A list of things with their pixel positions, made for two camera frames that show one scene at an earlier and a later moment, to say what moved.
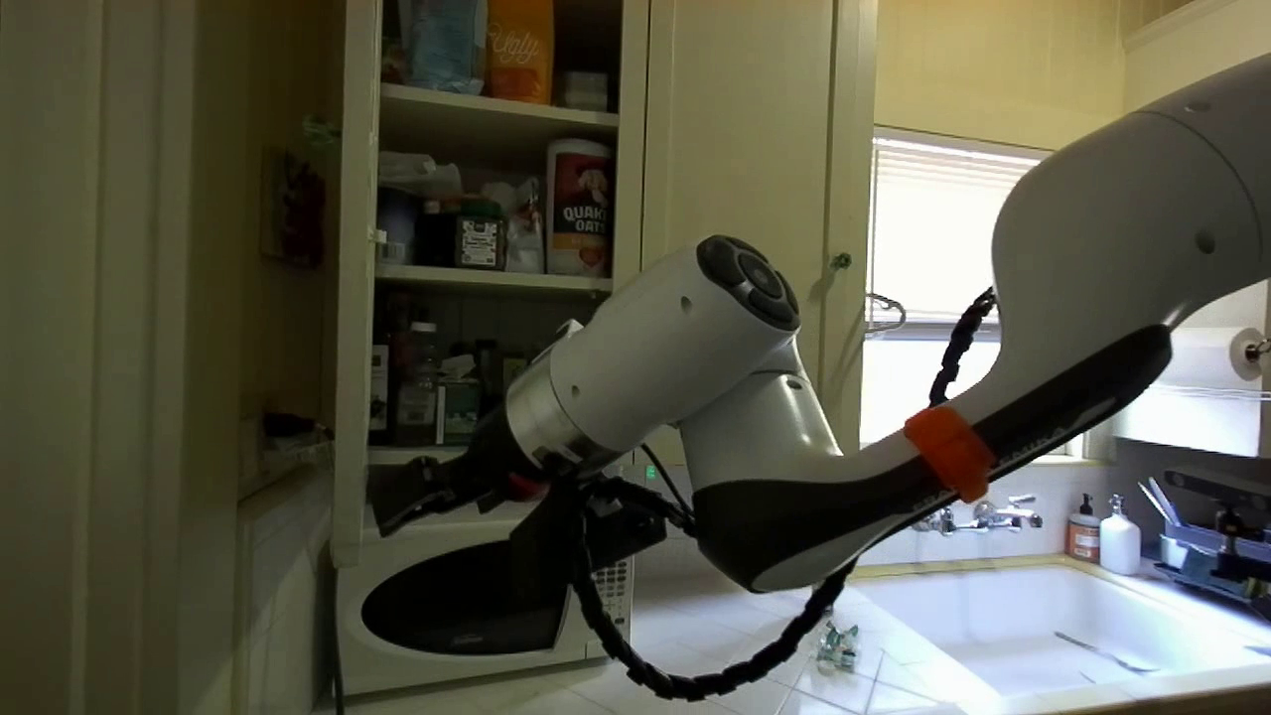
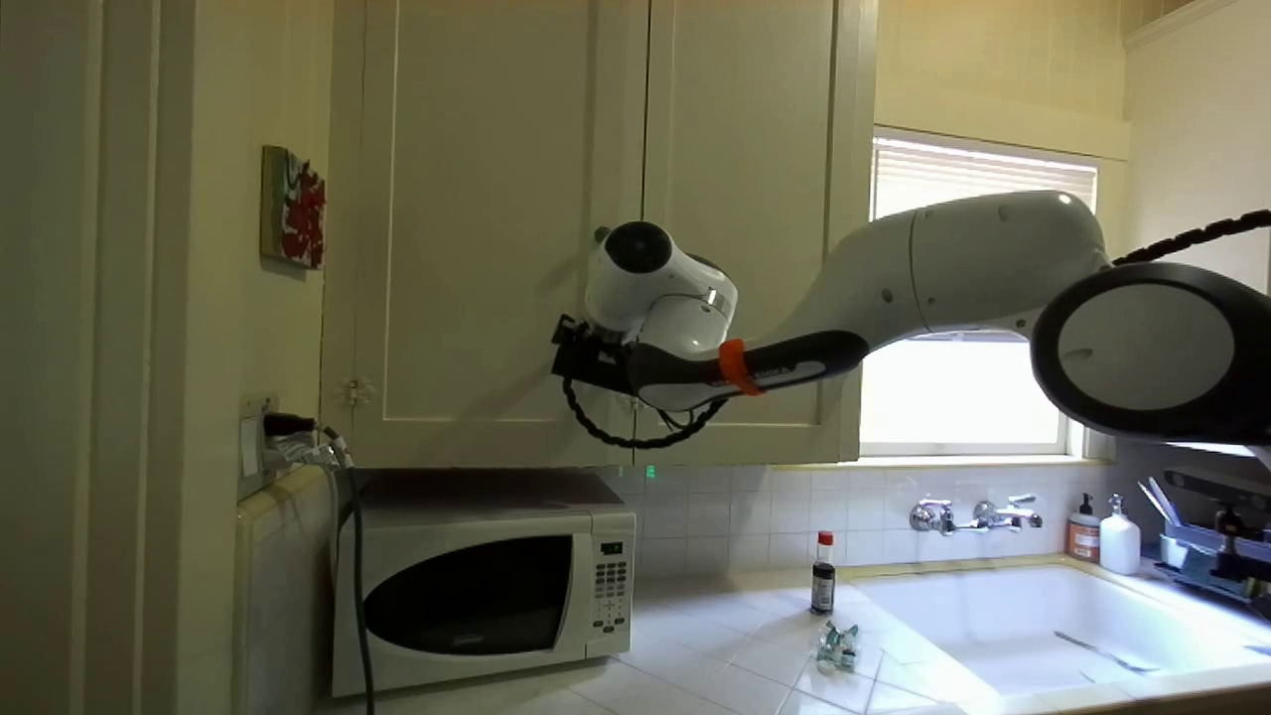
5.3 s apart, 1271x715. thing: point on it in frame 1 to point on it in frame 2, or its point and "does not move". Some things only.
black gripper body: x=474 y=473 to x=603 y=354
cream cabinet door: x=262 y=234 to x=474 y=147
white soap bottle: x=1123 y=543 does not move
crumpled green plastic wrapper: x=840 y=654 does not move
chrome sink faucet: x=983 y=515 does not move
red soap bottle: x=1082 y=535 does not move
